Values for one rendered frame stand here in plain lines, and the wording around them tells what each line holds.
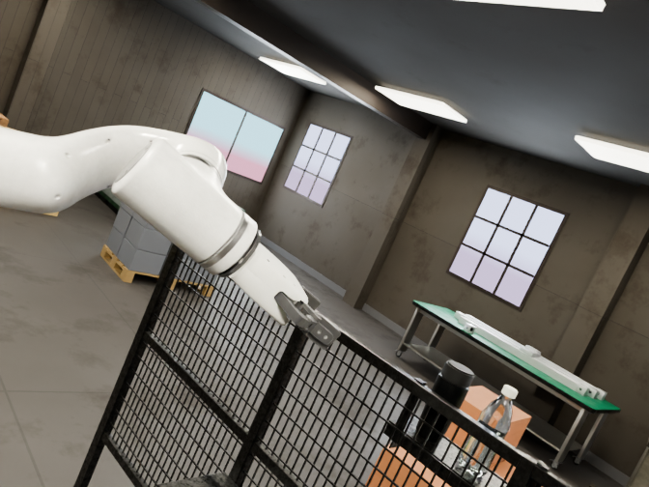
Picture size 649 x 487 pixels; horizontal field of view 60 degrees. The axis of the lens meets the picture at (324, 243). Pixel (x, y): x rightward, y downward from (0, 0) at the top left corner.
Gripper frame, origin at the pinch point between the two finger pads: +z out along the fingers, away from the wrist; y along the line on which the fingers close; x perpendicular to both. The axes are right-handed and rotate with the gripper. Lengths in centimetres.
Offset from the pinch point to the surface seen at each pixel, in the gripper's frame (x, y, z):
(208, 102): 4, -1012, 105
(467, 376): 8, -28, 54
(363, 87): 175, -695, 198
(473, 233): 147, -628, 458
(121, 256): -175, -529, 86
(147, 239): -138, -510, 89
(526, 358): 58, -415, 486
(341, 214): 31, -872, 394
